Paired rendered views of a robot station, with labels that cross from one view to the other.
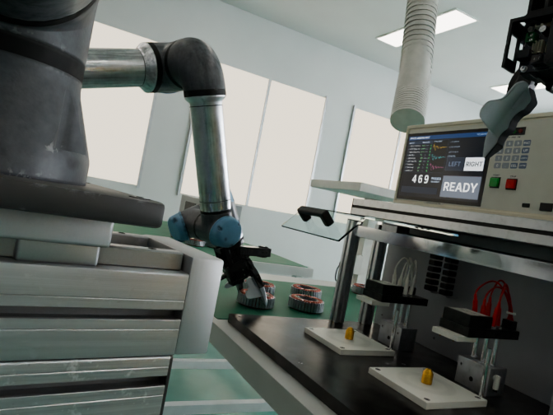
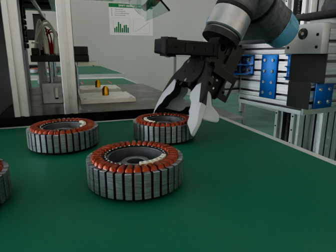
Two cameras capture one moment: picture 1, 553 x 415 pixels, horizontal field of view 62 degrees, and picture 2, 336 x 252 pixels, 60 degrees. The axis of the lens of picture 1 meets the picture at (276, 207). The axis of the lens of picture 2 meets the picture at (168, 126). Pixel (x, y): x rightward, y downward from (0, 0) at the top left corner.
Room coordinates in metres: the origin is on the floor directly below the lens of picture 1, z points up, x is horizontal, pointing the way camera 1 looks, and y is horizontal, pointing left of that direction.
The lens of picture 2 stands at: (1.90, 0.10, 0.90)
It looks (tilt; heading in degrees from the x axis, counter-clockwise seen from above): 14 degrees down; 189
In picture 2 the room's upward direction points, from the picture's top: straight up
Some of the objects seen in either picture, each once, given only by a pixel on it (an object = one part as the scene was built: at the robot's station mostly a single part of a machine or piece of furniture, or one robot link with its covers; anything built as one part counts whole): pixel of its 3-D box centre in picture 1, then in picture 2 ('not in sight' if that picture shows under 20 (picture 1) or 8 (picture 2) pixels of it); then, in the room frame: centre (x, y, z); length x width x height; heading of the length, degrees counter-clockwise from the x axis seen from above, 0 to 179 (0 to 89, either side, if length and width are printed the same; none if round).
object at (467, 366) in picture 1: (480, 374); (56, 83); (0.92, -0.46, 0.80); 0.07 x 0.05 x 0.06; 28
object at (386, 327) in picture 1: (397, 334); (53, 91); (1.14, -0.35, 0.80); 0.07 x 0.05 x 0.06; 28
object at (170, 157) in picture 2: (258, 287); (135, 166); (1.58, 0.01, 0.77); 0.11 x 0.11 x 0.04
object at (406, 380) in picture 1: (425, 385); (97, 88); (0.86, -0.33, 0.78); 0.15 x 0.15 x 0.01; 28
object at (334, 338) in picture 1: (348, 341); (105, 97); (1.07, -0.22, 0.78); 0.15 x 0.15 x 0.01; 28
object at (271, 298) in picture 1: (256, 298); (163, 127); (1.39, 0.01, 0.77); 0.11 x 0.11 x 0.04
